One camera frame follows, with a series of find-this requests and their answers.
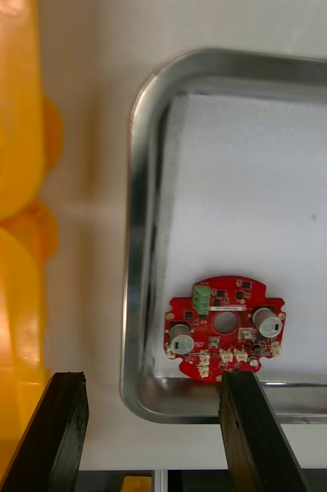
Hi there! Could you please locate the round red circuit board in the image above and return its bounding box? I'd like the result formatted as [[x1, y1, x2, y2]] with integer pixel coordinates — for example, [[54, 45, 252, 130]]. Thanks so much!
[[164, 274, 287, 384]]

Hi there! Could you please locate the steel tray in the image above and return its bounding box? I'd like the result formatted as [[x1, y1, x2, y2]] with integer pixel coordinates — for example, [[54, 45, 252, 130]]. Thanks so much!
[[119, 47, 327, 426]]

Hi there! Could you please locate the yellow-orange plastic bin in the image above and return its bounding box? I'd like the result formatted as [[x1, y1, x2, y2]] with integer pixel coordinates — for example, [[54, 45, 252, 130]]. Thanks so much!
[[0, 199, 61, 492], [0, 0, 65, 223]]

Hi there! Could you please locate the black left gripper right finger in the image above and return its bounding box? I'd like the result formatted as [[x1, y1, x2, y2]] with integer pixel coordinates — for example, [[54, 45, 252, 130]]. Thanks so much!
[[218, 370, 311, 492]]

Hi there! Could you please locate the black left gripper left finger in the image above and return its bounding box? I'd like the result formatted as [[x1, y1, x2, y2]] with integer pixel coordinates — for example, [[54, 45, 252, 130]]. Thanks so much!
[[0, 371, 90, 492]]

